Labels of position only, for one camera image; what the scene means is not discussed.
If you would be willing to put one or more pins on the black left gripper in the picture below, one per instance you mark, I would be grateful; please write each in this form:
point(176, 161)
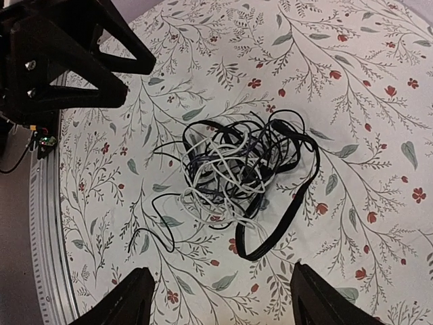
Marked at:
point(20, 44)

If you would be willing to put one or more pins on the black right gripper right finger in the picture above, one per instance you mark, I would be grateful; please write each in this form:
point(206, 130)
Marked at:
point(314, 301)

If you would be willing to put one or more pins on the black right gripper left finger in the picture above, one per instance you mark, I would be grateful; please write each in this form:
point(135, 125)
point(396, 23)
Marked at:
point(129, 303)

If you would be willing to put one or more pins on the aluminium front rail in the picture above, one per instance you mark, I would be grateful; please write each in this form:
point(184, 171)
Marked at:
point(51, 271)

